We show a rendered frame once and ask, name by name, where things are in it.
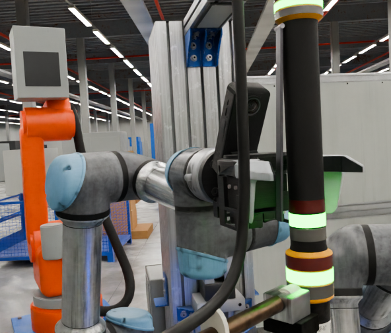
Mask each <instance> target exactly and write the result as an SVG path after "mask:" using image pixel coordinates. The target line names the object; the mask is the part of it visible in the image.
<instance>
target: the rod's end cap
mask: <svg viewBox="0 0 391 333"><path fill-rule="evenodd" d="M300 289H301V288H300V287H299V286H298V285H295V284H290V285H287V286H285V287H283V288H281V289H279V290H278V291H280V292H282V293H294V292H296V291H298V290H300Z"/></svg>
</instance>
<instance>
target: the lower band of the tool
mask: <svg viewBox="0 0 391 333"><path fill-rule="evenodd" d="M285 253H286V255H288V256H291V257H295V258H324V257H327V256H330V255H332V250H330V249H329V248H328V249H327V250H325V251H323V252H315V253H303V252H295V251H292V250H290V248H289V249H287V250H286V251H285ZM332 268H333V267H332ZM332 268H330V269H328V270H323V271H317V272H304V271H298V270H292V269H290V268H288V267H287V269H289V270H292V271H295V272H302V273H319V272H326V271H329V270H331V269H332ZM333 282H334V281H333ZM333 282H331V283H333ZM331 283H328V284H325V285H313V286H311V285H298V286H301V287H322V286H326V285H329V284H331ZM295 285H297V284H295ZM333 297H334V295H333V296H331V297H329V298H327V299H320V300H310V304H317V303H325V302H327V301H330V300H331V299H332V298H333Z"/></svg>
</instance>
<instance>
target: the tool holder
mask: <svg viewBox="0 0 391 333"><path fill-rule="evenodd" d="M285 286H286V285H279V286H277V287H275V288H273V289H270V290H269V291H266V292H265V293H264V294H263V296H264V301H265V300H266V299H269V298H270V297H273V296H275V295H278V296H279V297H280V298H281V299H282V301H283V304H284V308H283V310H282V311H281V312H280V313H277V314H275V315H273V316H272V317H270V318H268V319H266V320H264V330H266V331H269V332H273V333H315V332H317V331H319V316H318V314H316V313H311V312H310V291H309V290H307V289H300V290H298V291H296V292H294V293H282V292H280V291H278V290H279V289H281V288H283V287H285Z"/></svg>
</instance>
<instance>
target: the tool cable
mask: <svg viewBox="0 0 391 333"><path fill-rule="evenodd" d="M232 27H233V43H234V73H235V89H236V122H237V142H238V221H237V230H236V242H235V248H234V254H233V257H232V262H231V266H230V268H229V272H228V274H227V276H226V278H225V280H224V282H223V284H222V286H221V287H220V288H219V290H218V291H217V292H216V294H214V296H213V297H212V298H211V299H210V300H208V302H206V304H204V305H203V306H202V307H201V308H199V309H198V310H197V311H196V312H194V313H192V314H191V315H190V316H188V317H187V318H185V319H184V320H181V321H180V322H179V323H177V324H175V325H174V326H171V327H170V328H168V329H166V330H164V331H163V332H161V333H190V332H191V331H193V330H195V329H196V328H197V327H198V326H200V328H201V331H202V330H205V329H206V328H209V327H214V328H215V329H216V330H217V331H218V333H229V326H228V323H227V319H226V317H225V316H224V314H223V312H222V311H221V310H220V308H221V307H222V306H223V304H224V303H225V302H226V301H227V299H228V298H229V296H230V295H231V293H232V291H233V290H234V288H235V286H236V284H237V281H238V279H239V277H240V273H241V271H242V267H243V264H244V259H245V255H246V248H247V243H248V230H249V219H250V145H249V125H248V90H247V74H246V42H245V27H244V0H232Z"/></svg>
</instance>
